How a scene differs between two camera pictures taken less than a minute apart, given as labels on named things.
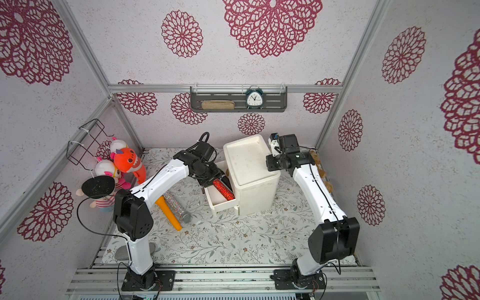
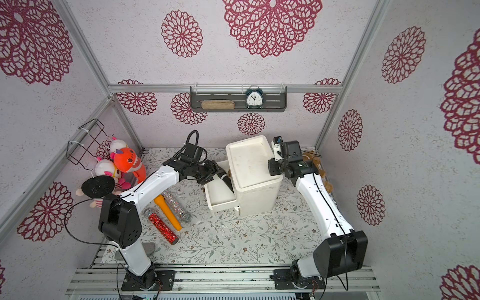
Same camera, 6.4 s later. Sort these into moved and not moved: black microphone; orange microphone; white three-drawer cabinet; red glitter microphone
Moved: red glitter microphone
Not moved: orange microphone; black microphone; white three-drawer cabinet
